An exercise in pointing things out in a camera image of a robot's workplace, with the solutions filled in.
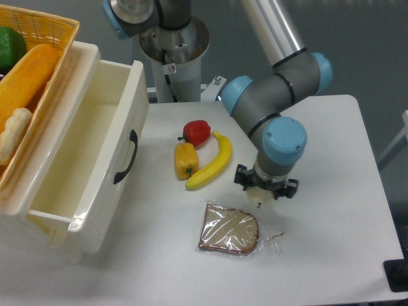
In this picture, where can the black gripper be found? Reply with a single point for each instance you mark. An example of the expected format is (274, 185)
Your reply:
(281, 187)

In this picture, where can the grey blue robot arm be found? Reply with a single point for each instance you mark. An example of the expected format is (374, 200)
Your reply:
(256, 107)

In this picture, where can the bagged bread slice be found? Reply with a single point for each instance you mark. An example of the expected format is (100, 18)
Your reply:
(234, 232)

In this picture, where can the yellow banana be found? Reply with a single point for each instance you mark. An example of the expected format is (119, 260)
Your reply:
(214, 168)

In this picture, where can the yellow bell pepper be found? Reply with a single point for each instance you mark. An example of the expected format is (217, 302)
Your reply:
(186, 161)

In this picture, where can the red bell pepper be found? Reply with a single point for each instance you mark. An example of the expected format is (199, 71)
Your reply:
(196, 132)

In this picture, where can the black object at edge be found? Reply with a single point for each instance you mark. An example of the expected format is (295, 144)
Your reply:
(396, 274)

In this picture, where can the white plastic drawer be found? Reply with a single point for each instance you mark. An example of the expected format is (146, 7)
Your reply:
(95, 149)

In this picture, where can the white drawer cabinet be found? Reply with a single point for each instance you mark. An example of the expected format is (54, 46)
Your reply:
(28, 222)

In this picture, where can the pale bread roll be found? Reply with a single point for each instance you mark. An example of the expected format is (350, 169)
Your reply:
(14, 127)

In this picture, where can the orange baguette loaf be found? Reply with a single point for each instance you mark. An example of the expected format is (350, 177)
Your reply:
(26, 78)

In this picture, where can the yellow woven basket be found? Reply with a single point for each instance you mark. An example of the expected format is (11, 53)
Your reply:
(37, 28)

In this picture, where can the green bell pepper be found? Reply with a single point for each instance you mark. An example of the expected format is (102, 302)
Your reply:
(13, 48)

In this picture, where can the black drawer handle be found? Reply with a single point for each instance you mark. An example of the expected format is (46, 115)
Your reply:
(131, 156)

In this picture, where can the white frame at right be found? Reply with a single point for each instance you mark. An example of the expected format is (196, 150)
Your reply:
(395, 146)

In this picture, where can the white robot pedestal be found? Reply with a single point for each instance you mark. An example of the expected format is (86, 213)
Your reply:
(175, 58)

